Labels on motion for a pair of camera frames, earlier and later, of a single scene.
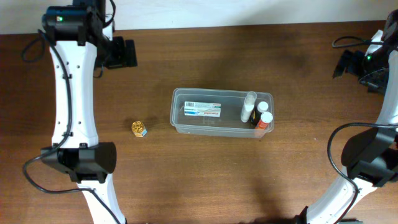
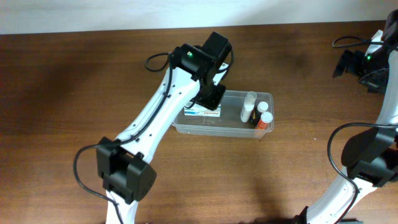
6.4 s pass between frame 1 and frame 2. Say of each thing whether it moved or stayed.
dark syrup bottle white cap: stayed
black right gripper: stayed
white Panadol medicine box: stayed
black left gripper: moved
